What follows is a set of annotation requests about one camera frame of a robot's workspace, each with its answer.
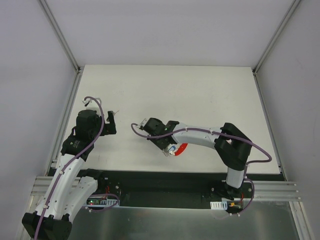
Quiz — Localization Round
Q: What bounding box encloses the key organiser with red handle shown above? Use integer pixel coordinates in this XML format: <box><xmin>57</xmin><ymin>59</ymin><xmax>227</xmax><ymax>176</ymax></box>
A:
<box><xmin>162</xmin><ymin>143</ymin><xmax>188</xmax><ymax>157</ymax></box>

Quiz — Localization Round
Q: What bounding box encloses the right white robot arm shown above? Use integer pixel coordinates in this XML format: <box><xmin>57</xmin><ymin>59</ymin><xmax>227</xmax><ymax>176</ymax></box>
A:
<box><xmin>139</xmin><ymin>117</ymin><xmax>252</xmax><ymax>200</ymax></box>

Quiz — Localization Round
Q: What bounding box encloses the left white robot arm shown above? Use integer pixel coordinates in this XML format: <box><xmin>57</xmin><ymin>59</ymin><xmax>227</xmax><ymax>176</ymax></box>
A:
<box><xmin>22</xmin><ymin>109</ymin><xmax>117</xmax><ymax>240</ymax></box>

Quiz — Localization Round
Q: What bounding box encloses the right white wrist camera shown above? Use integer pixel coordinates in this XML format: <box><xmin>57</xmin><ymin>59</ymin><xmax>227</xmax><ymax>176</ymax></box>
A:
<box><xmin>139</xmin><ymin>118</ymin><xmax>148</xmax><ymax>130</ymax></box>

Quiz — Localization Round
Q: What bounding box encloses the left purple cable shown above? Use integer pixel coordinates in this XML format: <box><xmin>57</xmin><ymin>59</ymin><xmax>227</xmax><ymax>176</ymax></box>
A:
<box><xmin>34</xmin><ymin>96</ymin><xmax>121</xmax><ymax>238</ymax></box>

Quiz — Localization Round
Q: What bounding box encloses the purple cable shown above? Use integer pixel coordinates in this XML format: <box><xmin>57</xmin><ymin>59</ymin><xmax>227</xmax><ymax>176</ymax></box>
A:
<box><xmin>34</xmin><ymin>96</ymin><xmax>121</xmax><ymax>238</ymax></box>
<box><xmin>131</xmin><ymin>122</ymin><xmax>273</xmax><ymax>217</ymax></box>

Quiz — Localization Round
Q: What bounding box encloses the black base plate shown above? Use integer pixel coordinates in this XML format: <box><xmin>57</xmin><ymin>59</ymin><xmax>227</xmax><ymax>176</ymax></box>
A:
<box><xmin>48</xmin><ymin>168</ymin><xmax>286</xmax><ymax>208</ymax></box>

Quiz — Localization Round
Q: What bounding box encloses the left white cable duct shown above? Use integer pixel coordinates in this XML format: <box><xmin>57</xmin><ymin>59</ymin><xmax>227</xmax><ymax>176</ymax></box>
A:
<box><xmin>83</xmin><ymin>198</ymin><xmax>120</xmax><ymax>208</ymax></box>

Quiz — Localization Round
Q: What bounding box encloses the white cable duct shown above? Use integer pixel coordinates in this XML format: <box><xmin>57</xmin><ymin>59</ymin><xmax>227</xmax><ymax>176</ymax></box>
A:
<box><xmin>83</xmin><ymin>198</ymin><xmax>120</xmax><ymax>208</ymax></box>
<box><xmin>210</xmin><ymin>201</ymin><xmax>228</xmax><ymax>211</ymax></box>

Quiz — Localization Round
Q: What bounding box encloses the right white cable duct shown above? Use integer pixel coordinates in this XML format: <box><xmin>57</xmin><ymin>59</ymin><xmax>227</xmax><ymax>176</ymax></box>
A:
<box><xmin>210</xmin><ymin>201</ymin><xmax>228</xmax><ymax>211</ymax></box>

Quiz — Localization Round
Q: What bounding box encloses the left aluminium frame post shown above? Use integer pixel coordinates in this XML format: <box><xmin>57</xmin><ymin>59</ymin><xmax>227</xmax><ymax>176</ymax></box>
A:
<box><xmin>37</xmin><ymin>0</ymin><xmax>82</xmax><ymax>74</ymax></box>

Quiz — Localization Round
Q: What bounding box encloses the aluminium frame post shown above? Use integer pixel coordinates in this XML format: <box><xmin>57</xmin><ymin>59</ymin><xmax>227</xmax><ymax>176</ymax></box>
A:
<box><xmin>37</xmin><ymin>0</ymin><xmax>82</xmax><ymax>74</ymax></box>
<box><xmin>252</xmin><ymin>0</ymin><xmax>303</xmax><ymax>76</ymax></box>

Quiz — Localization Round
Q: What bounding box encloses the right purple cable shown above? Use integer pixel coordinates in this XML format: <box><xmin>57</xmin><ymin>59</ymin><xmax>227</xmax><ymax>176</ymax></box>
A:
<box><xmin>131</xmin><ymin>122</ymin><xmax>273</xmax><ymax>217</ymax></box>

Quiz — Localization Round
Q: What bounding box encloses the right aluminium frame post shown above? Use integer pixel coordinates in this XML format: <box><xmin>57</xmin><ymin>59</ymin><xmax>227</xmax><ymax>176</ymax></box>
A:
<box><xmin>252</xmin><ymin>0</ymin><xmax>303</xmax><ymax>76</ymax></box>

